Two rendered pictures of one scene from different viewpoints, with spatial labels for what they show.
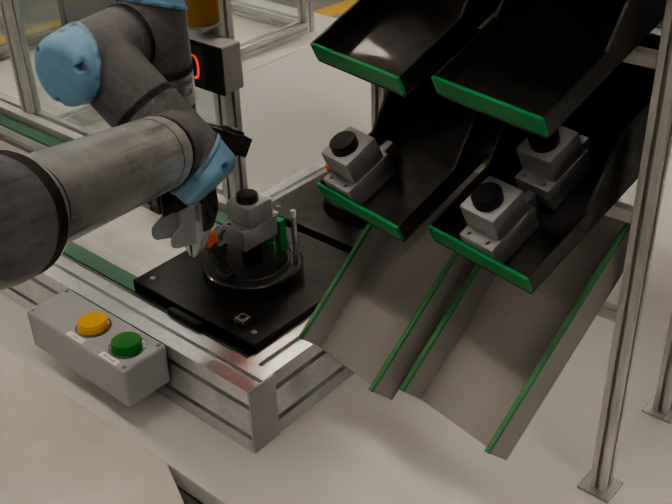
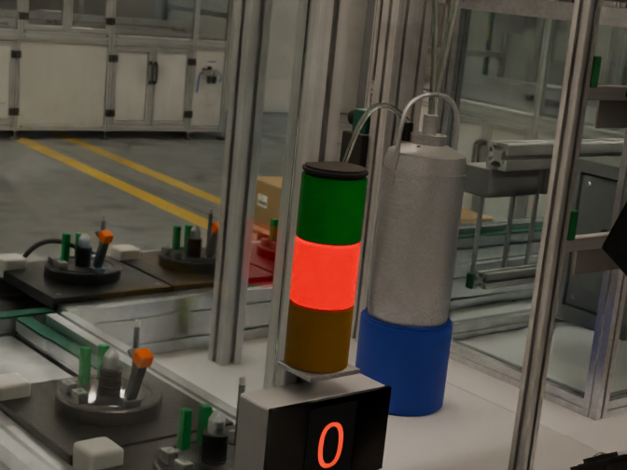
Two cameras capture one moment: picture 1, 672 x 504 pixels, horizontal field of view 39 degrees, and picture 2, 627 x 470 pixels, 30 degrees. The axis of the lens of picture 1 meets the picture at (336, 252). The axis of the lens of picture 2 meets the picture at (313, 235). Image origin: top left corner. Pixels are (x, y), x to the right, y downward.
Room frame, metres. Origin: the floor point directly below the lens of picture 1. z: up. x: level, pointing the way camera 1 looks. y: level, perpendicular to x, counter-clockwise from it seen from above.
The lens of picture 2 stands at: (1.21, 1.04, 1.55)
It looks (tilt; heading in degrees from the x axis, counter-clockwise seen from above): 12 degrees down; 278
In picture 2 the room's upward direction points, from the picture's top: 6 degrees clockwise
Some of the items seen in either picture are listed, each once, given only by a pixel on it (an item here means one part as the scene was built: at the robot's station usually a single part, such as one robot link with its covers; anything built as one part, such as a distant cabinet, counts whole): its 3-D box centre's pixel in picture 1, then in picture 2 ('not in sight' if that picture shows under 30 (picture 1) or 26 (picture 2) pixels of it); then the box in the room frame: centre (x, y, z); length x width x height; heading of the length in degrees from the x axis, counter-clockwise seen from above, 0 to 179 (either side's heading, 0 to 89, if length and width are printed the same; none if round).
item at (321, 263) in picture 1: (254, 277); not in sight; (1.11, 0.12, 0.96); 0.24 x 0.24 x 0.02; 48
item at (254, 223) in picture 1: (254, 213); not in sight; (1.11, 0.11, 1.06); 0.08 x 0.04 x 0.07; 138
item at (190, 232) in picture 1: (187, 234); not in sight; (1.01, 0.18, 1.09); 0.06 x 0.03 x 0.09; 138
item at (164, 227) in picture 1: (171, 226); not in sight; (1.03, 0.21, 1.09); 0.06 x 0.03 x 0.09; 138
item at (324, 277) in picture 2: not in sight; (325, 269); (1.32, 0.18, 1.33); 0.05 x 0.05 x 0.05
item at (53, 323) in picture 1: (97, 344); not in sight; (1.00, 0.32, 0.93); 0.21 x 0.07 x 0.06; 48
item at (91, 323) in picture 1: (93, 325); not in sight; (1.00, 0.32, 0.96); 0.04 x 0.04 x 0.02
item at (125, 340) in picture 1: (126, 346); not in sight; (0.96, 0.27, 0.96); 0.04 x 0.04 x 0.02
